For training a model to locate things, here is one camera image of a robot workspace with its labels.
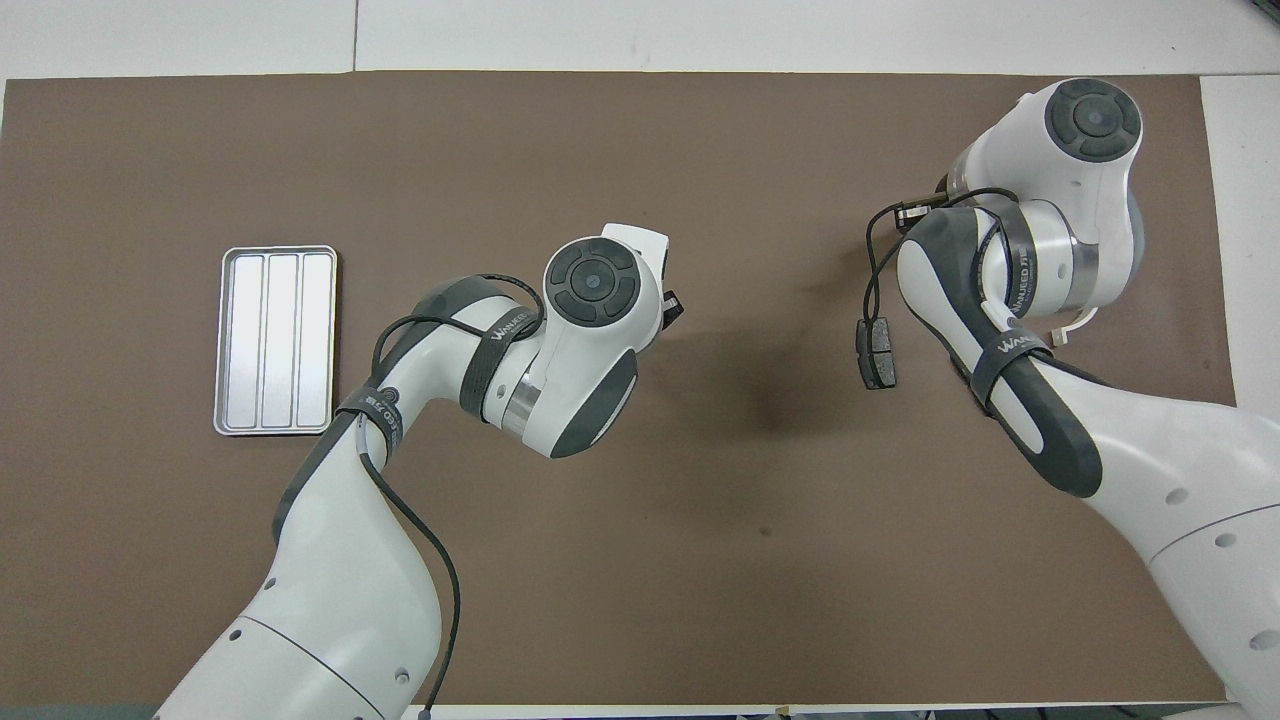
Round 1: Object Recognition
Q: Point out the white semicircular bracket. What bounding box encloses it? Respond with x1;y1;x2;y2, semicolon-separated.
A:
1050;310;1101;348

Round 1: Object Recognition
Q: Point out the short dark grey brake pad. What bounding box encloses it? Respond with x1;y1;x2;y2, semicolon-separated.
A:
855;317;898;391

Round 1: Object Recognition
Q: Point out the brown table mat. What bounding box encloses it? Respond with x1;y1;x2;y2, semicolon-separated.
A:
0;70;1271;706

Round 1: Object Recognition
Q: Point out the silver metal tray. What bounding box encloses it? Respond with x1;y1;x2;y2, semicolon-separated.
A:
213;245;339;437

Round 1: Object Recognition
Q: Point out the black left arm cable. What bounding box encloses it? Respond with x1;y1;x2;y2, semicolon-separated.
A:
355;275;546;716

